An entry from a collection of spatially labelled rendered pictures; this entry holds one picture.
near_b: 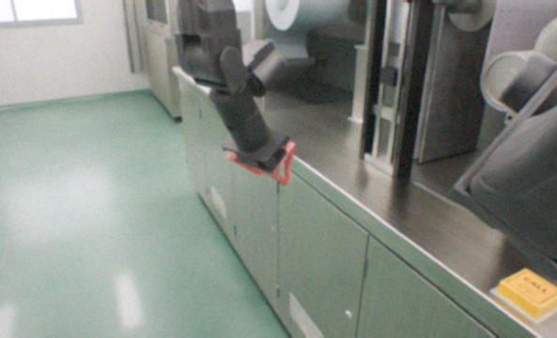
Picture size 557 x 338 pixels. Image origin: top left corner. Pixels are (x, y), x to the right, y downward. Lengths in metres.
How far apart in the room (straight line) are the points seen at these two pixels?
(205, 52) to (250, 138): 0.15
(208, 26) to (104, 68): 5.50
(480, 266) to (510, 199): 0.58
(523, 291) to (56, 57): 5.74
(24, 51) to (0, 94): 0.65
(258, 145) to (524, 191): 0.45
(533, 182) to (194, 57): 0.42
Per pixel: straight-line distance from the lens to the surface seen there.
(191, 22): 0.51
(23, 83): 6.04
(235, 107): 0.54
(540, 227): 0.22
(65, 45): 5.93
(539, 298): 0.72
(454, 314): 0.83
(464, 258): 0.79
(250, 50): 0.58
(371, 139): 1.13
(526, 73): 0.29
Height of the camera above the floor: 1.34
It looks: 25 degrees down
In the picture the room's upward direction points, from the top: straight up
